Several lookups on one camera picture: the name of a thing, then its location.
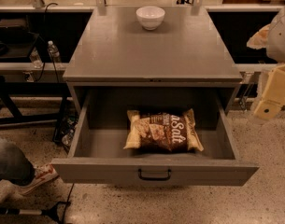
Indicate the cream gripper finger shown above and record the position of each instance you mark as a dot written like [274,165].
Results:
[259,39]
[271,93]

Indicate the brown chip bag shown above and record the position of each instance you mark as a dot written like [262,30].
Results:
[163,132]

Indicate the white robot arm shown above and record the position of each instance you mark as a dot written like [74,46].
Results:
[275,47]

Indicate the grey cabinet with counter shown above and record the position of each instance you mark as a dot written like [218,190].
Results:
[185,50]

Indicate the open grey top drawer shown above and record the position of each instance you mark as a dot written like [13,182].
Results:
[97,153]

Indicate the white ceramic bowl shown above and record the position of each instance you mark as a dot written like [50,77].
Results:
[150,17]

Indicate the clear plastic water bottle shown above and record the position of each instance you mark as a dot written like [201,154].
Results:
[54,52]

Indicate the white and red sneaker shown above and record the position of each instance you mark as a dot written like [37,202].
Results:
[43,174]

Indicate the black and white tool pole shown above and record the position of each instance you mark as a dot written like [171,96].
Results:
[51,213]

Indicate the person leg in jeans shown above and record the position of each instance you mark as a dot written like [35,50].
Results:
[14,166]

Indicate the black drawer handle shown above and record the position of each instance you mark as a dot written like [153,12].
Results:
[154,175]

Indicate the black table frame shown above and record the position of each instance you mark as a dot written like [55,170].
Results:
[33,100]

